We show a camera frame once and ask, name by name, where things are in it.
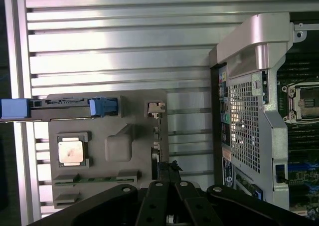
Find green RAM stick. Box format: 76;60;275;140
54;176;138;187

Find grey parts rack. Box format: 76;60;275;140
46;88;170;210

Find silver CPU chip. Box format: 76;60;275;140
57;136;87;166

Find green motherboard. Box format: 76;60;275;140
276;58;319;212

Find hard disk blue side rails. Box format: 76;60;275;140
0;97;119;123

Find CPU socket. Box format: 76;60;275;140
281;81;319;123

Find open black PC case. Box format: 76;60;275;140
208;12;319;212

